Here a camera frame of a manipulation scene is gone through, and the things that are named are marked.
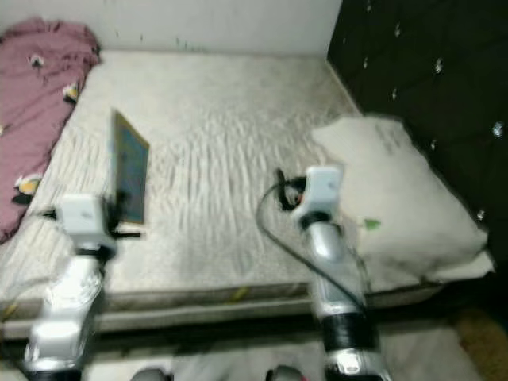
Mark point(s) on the colourful children's book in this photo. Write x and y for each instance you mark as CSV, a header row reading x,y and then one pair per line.
x,y
131,167

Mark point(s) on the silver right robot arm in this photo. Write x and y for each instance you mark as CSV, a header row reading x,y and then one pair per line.
x,y
341,278

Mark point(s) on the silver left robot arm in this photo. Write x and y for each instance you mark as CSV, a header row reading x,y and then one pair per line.
x,y
63,302

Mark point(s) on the white quilted mattress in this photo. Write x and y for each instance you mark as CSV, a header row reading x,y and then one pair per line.
x,y
222,127

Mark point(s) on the cream pillow with green print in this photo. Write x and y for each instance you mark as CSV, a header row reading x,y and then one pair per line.
x,y
405,198

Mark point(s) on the grey left robot leg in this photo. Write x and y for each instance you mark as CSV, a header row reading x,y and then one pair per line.
x,y
149,375

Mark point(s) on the grey robot leg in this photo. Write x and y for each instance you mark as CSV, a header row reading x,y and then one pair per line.
x,y
149,375
284,374

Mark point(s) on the purple printed blanket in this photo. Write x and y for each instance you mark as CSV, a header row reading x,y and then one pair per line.
x,y
36,103

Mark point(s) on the grey right robot leg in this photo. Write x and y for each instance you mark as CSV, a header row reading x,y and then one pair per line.
x,y
284,374

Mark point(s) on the black tufted headboard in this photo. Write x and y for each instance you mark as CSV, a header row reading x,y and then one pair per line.
x,y
429,63

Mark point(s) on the brown shaggy rug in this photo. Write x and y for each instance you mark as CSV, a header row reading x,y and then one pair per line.
x,y
482,345

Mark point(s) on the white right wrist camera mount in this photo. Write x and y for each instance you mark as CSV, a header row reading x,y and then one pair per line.
x,y
317,189

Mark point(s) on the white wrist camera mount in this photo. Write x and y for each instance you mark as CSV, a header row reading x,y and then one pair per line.
x,y
317,189
81,213

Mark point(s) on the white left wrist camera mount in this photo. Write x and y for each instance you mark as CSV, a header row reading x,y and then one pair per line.
x,y
81,213

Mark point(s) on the dark bed frame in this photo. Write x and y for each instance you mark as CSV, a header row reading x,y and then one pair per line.
x,y
222,327

